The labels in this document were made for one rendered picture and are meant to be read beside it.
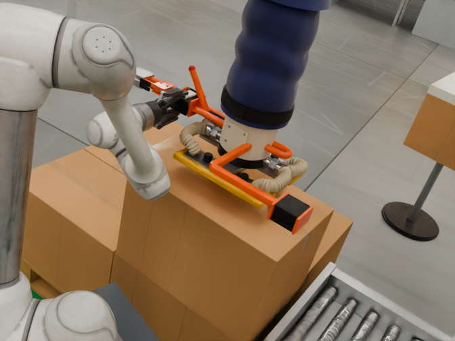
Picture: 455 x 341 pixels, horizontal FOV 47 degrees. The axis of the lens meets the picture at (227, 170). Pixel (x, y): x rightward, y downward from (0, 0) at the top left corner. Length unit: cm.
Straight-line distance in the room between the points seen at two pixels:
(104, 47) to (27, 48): 13
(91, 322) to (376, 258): 244
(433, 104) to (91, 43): 253
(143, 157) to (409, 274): 232
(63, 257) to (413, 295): 195
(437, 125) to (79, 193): 202
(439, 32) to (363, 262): 600
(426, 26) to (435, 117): 568
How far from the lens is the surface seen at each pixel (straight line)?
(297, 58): 150
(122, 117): 124
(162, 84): 182
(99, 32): 93
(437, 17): 880
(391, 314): 213
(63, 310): 116
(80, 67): 94
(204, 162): 166
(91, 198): 227
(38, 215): 231
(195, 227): 167
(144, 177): 144
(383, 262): 336
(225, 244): 162
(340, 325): 203
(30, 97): 101
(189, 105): 173
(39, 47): 97
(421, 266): 349
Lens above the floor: 193
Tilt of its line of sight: 32 degrees down
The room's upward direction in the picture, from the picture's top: 15 degrees clockwise
